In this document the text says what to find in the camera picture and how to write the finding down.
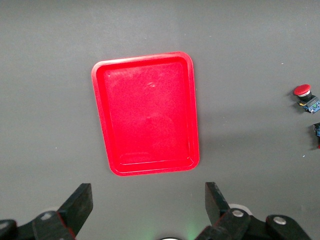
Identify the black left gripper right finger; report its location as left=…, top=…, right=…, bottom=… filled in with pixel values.
left=197, top=181, right=251, bottom=240

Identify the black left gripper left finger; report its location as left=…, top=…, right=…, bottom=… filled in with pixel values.
left=31, top=183, right=94, bottom=240

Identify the dark grey table mat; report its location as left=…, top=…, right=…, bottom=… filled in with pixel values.
left=0, top=0, right=320, bottom=240

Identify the red push button switch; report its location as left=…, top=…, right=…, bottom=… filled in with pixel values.
left=311, top=121, right=320, bottom=151
left=292, top=83, right=320, bottom=115

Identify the red plastic tray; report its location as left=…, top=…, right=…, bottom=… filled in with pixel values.
left=91, top=51, right=201, bottom=177

